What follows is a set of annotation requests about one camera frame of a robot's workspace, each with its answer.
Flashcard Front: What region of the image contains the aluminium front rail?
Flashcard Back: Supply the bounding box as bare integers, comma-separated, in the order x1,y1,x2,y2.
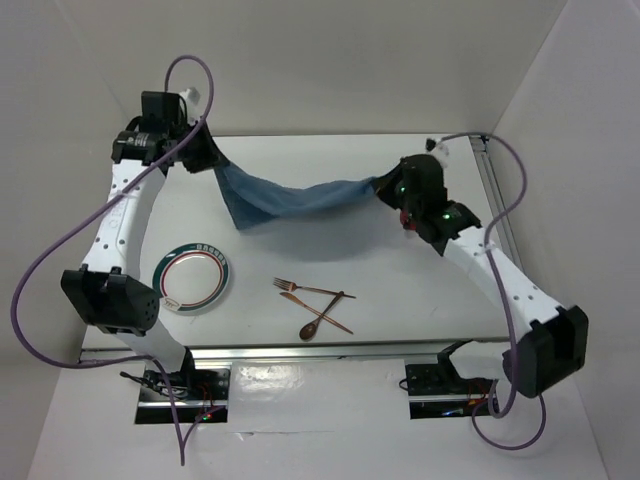
77,335,506,364

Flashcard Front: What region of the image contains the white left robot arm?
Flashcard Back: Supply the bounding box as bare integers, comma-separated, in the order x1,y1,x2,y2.
61,88,227,399

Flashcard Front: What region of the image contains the copper spoon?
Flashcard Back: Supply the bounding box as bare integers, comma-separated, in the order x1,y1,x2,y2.
299,291,345,341

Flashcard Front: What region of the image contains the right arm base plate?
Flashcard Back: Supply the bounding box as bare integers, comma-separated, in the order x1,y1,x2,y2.
398,364,491,420

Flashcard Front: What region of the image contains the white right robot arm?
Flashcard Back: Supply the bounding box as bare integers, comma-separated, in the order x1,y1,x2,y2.
372,154,588,398

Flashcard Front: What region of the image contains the blue cloth placemat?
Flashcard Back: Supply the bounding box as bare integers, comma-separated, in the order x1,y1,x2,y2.
215,163,375,231

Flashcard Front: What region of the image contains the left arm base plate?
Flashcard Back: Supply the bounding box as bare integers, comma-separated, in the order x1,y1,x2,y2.
120,365,231,425

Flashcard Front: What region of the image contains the red enamel mug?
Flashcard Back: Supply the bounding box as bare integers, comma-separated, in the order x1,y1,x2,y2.
400,210,416,231

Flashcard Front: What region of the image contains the copper knife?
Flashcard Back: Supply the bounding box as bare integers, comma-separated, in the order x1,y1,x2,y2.
280,292,354,335

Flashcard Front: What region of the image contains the white plate green red rim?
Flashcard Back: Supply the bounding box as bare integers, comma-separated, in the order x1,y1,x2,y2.
152,243,231,316

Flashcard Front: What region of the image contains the copper fork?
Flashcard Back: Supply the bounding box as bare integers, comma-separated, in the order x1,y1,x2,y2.
272,277,339,296

